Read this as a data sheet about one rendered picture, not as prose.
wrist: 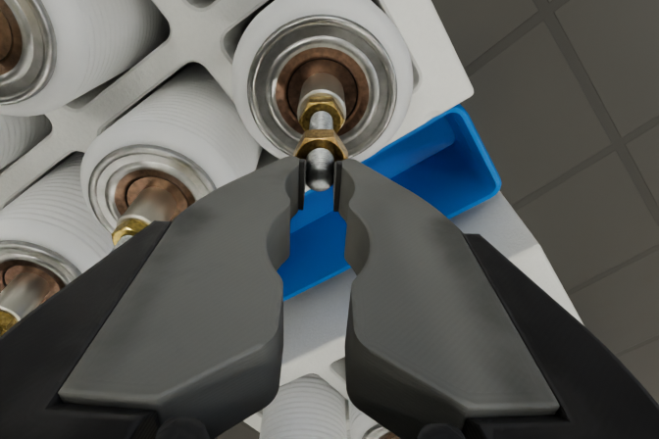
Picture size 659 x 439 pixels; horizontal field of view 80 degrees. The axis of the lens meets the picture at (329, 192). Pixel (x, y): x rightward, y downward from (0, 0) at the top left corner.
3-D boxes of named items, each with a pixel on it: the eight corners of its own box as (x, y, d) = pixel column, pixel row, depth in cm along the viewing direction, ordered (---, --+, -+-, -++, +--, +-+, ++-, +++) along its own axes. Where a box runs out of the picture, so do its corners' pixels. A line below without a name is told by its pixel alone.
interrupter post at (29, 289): (31, 297, 28) (-3, 336, 25) (8, 272, 27) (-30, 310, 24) (61, 290, 27) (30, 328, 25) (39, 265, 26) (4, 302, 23)
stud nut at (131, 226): (160, 229, 21) (153, 239, 20) (149, 251, 22) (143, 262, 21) (123, 214, 20) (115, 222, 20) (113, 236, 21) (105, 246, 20)
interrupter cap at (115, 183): (243, 180, 23) (241, 186, 23) (195, 266, 26) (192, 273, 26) (113, 118, 21) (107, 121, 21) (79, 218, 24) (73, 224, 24)
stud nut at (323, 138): (354, 161, 15) (355, 170, 14) (315, 181, 15) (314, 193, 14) (326, 117, 14) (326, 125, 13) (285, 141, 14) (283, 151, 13)
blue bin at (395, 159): (275, 248, 57) (264, 312, 47) (224, 193, 52) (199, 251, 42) (469, 141, 49) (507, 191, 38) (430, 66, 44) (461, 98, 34)
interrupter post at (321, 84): (291, 102, 21) (285, 124, 18) (312, 60, 20) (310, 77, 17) (331, 122, 21) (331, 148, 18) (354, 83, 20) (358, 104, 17)
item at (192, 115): (290, 88, 38) (266, 177, 23) (248, 165, 42) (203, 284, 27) (196, 34, 36) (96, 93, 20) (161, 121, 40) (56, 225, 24)
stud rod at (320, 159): (335, 107, 19) (340, 183, 13) (319, 117, 19) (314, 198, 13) (325, 89, 19) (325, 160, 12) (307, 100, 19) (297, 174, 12)
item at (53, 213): (125, 211, 45) (19, 343, 30) (75, 135, 41) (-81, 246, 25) (201, 190, 44) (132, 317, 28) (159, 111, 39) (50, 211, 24)
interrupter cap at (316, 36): (227, 121, 21) (224, 124, 21) (288, -20, 18) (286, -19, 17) (348, 179, 23) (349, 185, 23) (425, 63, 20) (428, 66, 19)
